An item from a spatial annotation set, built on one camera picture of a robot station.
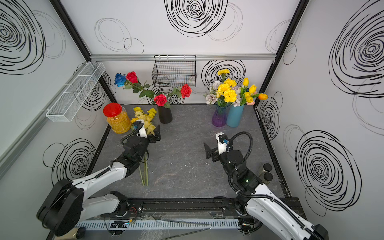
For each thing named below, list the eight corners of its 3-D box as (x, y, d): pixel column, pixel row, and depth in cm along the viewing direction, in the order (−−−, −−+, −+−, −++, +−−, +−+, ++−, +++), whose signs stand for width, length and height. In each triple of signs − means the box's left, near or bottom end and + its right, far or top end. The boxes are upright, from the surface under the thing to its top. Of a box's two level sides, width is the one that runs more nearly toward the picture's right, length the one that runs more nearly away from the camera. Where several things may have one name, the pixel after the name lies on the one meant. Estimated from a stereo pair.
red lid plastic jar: (111, 134, 105) (98, 117, 90) (117, 120, 113) (106, 102, 99) (130, 134, 105) (119, 117, 90) (134, 120, 113) (126, 102, 99)
